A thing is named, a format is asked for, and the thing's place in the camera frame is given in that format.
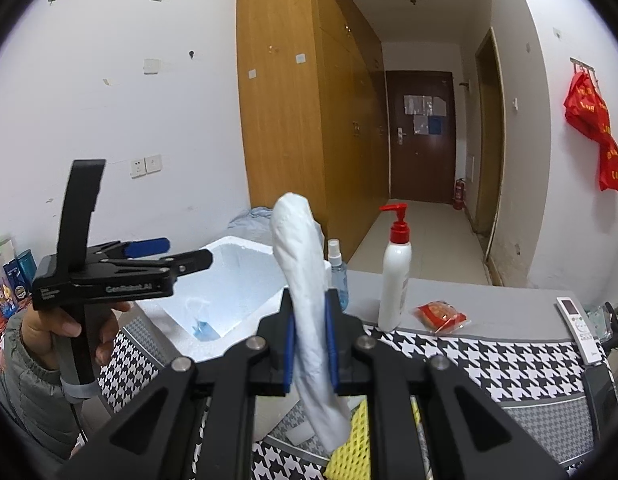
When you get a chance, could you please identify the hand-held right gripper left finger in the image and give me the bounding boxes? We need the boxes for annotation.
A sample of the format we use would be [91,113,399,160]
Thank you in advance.
[54,287,300,480]

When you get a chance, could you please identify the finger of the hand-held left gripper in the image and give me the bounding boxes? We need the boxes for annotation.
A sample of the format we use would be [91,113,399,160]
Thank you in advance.
[86,237,171,262]
[96,249,213,283]

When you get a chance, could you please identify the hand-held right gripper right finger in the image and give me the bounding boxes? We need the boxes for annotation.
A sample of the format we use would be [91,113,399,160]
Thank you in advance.
[325,287,580,480]

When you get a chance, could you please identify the white foam box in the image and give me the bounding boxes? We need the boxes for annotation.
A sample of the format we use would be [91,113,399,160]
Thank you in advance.
[139,237,292,363]

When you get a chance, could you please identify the white towel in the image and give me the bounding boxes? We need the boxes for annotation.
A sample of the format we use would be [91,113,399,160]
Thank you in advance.
[269,191,352,453]

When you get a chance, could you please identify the yellow mesh cloth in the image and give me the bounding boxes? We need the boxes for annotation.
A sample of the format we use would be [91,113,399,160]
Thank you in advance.
[325,395,422,480]

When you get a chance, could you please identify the person's left forearm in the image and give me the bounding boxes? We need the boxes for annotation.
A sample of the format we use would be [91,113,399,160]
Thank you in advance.
[0,310,82,463]

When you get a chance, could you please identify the person's left hand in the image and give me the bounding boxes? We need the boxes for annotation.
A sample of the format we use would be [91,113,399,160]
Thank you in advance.
[20,301,132,371]

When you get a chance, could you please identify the small clear cup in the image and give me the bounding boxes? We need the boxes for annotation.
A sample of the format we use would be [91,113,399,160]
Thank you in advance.
[326,239,351,311]

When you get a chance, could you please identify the colourful product boxes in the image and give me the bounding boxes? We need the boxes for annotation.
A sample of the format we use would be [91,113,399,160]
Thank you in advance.
[0,235,37,331]

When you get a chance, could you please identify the light blue crumpled cloth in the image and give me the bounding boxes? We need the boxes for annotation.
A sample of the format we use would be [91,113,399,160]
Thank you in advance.
[226,206,281,241]

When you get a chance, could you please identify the white red pump bottle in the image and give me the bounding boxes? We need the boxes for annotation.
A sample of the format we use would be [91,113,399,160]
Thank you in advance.
[378,202,414,332]

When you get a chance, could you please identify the red snack packet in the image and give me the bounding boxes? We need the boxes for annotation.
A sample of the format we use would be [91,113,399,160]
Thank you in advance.
[411,300,468,336]

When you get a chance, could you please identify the wooden wardrobe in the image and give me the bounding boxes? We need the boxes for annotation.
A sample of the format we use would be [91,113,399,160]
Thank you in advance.
[235,0,390,256]

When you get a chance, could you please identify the houndstooth table cloth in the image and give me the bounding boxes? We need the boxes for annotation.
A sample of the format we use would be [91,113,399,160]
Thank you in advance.
[96,305,610,480]

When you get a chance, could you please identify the dark brown entrance door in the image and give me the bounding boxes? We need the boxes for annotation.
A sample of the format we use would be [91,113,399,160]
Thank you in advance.
[385,71,457,204]

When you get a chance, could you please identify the white remote control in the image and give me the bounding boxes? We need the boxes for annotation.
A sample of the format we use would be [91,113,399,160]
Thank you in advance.
[556,296,600,365]

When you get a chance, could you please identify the wooden side door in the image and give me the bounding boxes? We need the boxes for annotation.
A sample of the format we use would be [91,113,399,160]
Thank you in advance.
[474,27,506,236]

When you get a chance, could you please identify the clear plastic bag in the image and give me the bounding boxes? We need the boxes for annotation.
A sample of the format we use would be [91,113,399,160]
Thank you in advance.
[588,304,616,337]

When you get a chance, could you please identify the red plastic bags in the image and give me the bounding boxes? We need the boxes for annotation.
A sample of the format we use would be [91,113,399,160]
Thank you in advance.
[563,71,618,193]

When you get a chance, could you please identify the metal wall hook rack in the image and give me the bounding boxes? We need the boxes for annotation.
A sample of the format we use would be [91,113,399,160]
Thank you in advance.
[570,56,597,81]

